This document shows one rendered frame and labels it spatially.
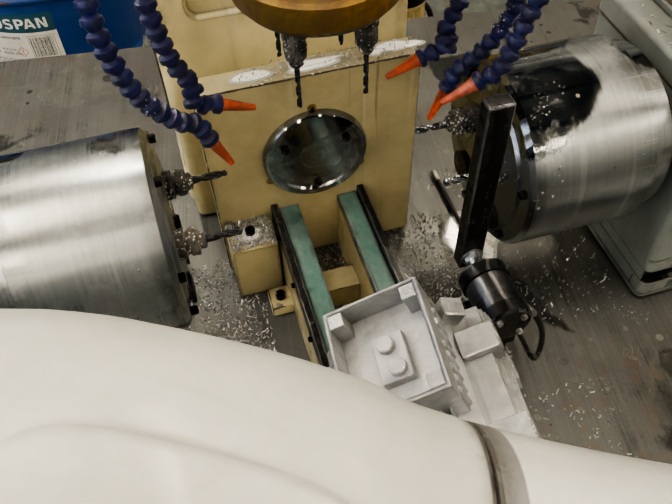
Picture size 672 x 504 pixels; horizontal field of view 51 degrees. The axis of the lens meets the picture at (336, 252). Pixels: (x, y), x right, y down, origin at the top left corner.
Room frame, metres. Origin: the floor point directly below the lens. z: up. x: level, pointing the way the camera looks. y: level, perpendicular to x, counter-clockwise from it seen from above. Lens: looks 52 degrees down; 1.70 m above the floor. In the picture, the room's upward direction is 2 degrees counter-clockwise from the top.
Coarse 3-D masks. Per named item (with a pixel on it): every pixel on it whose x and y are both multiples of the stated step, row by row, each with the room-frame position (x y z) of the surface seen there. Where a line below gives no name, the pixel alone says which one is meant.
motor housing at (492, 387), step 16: (464, 320) 0.39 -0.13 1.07; (480, 320) 0.39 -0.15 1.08; (464, 368) 0.33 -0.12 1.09; (480, 368) 0.33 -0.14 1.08; (496, 368) 0.33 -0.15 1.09; (464, 384) 0.31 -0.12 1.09; (480, 384) 0.32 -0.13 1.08; (496, 384) 0.31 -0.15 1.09; (512, 384) 0.32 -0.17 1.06; (480, 400) 0.30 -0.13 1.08; (496, 400) 0.30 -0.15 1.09; (512, 400) 0.30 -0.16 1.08; (464, 416) 0.28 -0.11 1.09; (480, 416) 0.28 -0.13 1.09; (496, 416) 0.28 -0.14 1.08
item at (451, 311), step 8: (440, 304) 0.40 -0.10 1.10; (448, 304) 0.39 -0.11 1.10; (456, 304) 0.40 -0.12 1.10; (440, 312) 0.39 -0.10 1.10; (448, 312) 0.38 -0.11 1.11; (456, 312) 0.39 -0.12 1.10; (464, 312) 0.39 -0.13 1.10; (448, 320) 0.38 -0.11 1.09; (456, 320) 0.38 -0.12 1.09; (328, 352) 0.38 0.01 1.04; (328, 360) 0.37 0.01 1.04
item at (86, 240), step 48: (96, 144) 0.59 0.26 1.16; (144, 144) 0.59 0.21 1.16; (0, 192) 0.52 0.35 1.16; (48, 192) 0.52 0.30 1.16; (96, 192) 0.52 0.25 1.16; (144, 192) 0.52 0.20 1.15; (0, 240) 0.46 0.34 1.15; (48, 240) 0.47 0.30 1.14; (96, 240) 0.47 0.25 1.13; (144, 240) 0.48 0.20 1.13; (192, 240) 0.52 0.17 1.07; (0, 288) 0.43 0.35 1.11; (48, 288) 0.43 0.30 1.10; (96, 288) 0.44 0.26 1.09; (144, 288) 0.45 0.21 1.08; (192, 288) 0.51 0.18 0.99
